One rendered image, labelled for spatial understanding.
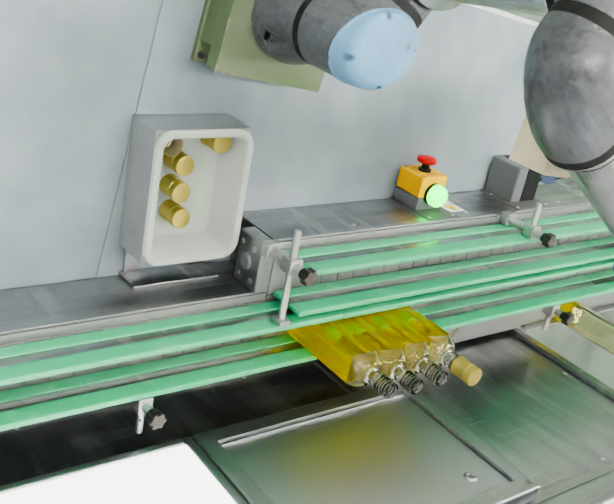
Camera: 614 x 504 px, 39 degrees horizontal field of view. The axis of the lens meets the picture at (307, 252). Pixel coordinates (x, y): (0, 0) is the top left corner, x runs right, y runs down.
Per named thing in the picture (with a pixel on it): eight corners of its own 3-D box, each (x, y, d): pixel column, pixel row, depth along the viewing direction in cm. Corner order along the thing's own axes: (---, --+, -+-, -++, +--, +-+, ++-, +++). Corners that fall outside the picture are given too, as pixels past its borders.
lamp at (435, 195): (421, 204, 173) (431, 210, 171) (426, 183, 171) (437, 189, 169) (437, 203, 175) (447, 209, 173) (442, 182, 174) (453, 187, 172)
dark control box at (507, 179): (482, 188, 194) (510, 203, 188) (491, 154, 191) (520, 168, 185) (506, 186, 199) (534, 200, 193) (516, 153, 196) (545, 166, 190)
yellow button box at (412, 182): (391, 196, 178) (415, 211, 172) (399, 162, 175) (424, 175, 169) (415, 194, 182) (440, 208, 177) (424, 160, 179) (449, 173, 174)
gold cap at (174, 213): (159, 199, 142) (172, 210, 139) (179, 197, 144) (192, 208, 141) (157, 219, 144) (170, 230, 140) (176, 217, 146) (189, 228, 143)
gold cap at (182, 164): (163, 146, 138) (177, 156, 135) (183, 146, 140) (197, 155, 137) (160, 167, 140) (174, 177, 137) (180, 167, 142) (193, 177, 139)
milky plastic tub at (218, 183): (118, 245, 143) (142, 268, 137) (132, 113, 134) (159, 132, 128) (210, 235, 154) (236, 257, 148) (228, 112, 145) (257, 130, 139)
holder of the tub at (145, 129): (115, 273, 146) (136, 294, 140) (132, 114, 135) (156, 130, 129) (204, 261, 156) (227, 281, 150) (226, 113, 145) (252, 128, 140)
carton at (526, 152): (535, 89, 142) (572, 103, 137) (589, 102, 152) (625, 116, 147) (508, 158, 145) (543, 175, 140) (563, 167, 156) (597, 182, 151)
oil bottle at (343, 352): (281, 330, 156) (356, 394, 141) (286, 302, 154) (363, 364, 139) (306, 325, 159) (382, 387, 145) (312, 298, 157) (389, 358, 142)
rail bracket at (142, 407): (105, 407, 140) (142, 455, 131) (108, 370, 137) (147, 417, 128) (127, 401, 142) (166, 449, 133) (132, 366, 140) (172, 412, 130)
